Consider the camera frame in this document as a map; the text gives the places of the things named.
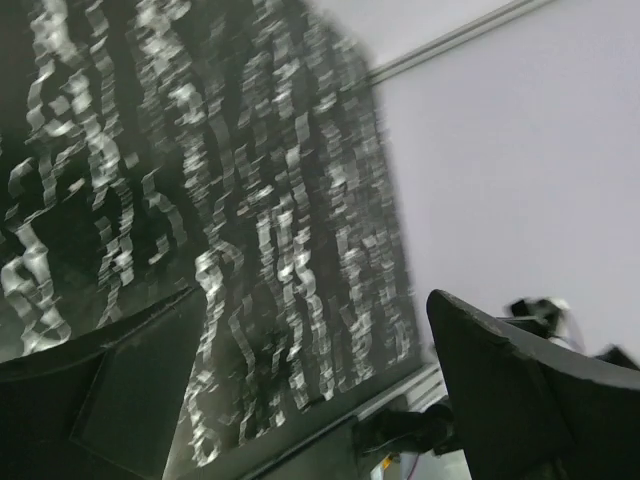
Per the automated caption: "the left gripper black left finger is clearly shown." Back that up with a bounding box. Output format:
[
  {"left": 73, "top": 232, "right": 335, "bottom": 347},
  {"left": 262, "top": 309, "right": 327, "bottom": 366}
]
[{"left": 1, "top": 289, "right": 206, "bottom": 479}]

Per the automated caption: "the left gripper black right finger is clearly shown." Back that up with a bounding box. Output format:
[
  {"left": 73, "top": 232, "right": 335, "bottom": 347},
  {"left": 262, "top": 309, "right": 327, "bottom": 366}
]
[{"left": 426, "top": 290, "right": 639, "bottom": 479}]

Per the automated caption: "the black marbled table mat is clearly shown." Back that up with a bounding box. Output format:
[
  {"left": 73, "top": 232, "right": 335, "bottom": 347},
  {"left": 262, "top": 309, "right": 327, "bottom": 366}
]
[{"left": 1, "top": 1, "right": 422, "bottom": 479}]

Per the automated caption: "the aluminium frame rail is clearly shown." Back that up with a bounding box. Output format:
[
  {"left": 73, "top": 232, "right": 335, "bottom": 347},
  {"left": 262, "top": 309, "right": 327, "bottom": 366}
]
[{"left": 369, "top": 0, "right": 550, "bottom": 85}]

